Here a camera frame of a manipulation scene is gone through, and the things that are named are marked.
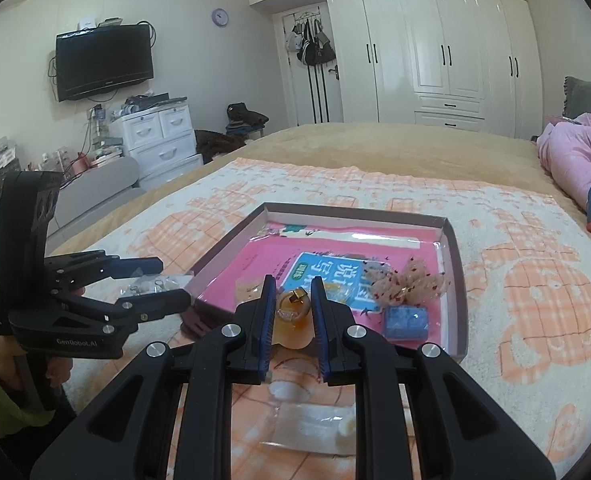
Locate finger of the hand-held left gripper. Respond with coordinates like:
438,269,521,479
44,251,165,288
58,287,192,335

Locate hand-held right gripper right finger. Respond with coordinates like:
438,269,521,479
310,276,551,480

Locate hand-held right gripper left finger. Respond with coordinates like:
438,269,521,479
30,275,278,480

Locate small clear earring bag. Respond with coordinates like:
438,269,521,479
120,275,194,302

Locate small amber glass bottle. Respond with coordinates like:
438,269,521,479
275,287,316,348

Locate beige dotted bow hair tie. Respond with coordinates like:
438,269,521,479
363,256,449,307

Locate clear plastic packet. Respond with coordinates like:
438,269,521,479
260,402,356,456

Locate brown cardboard box tray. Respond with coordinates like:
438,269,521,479
180,202,470,365

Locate person's left hand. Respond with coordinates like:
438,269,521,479
0,332,76,396

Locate pink book with blue label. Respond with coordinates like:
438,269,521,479
200,220,449,331

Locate grey sofa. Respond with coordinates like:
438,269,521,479
0,155,148,281

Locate white plastic drawer cabinet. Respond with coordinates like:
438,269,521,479
120,105,205,178

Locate dark brown cloth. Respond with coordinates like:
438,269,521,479
194,130,248,163

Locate black set-top box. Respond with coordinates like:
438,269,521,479
125,92,171,108

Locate pile of dark clothes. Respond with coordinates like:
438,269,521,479
225,102,270,136

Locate orange plaid fleece blanket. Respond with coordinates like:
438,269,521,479
50,157,591,480

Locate white room door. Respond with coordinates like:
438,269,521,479
272,2,341,128

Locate hanging dark bags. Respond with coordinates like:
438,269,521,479
285,17,336,67

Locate pink quilt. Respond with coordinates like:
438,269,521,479
536,110,591,218

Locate white glossy wardrobe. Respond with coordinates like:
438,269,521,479
246,0,549,141

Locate grey padded headboard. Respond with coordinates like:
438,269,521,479
561,76,591,121

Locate black wall television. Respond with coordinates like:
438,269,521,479
55,23,155,103

